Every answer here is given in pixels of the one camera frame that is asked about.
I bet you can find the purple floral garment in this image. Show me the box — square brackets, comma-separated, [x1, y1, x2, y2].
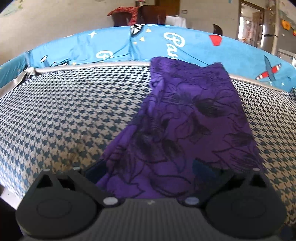
[97, 57, 263, 199]

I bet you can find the houndstooth sofa seat cover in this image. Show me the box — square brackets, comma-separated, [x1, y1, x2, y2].
[1, 64, 295, 225]

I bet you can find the blue printed sofa back cover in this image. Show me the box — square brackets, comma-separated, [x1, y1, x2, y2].
[1, 24, 295, 91]

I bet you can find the dark wooden chair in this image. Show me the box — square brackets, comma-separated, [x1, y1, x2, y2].
[112, 4, 167, 28]
[213, 24, 223, 36]

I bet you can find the silver refrigerator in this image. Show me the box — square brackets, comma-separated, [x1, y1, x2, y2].
[260, 0, 296, 56]

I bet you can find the white clothed dining table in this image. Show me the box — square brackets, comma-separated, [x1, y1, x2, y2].
[165, 16, 187, 28]

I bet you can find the red patterned cloth on chair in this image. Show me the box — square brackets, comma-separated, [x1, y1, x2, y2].
[107, 6, 139, 27]

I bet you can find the brown wooden door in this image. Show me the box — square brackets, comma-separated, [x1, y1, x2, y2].
[155, 0, 180, 16]

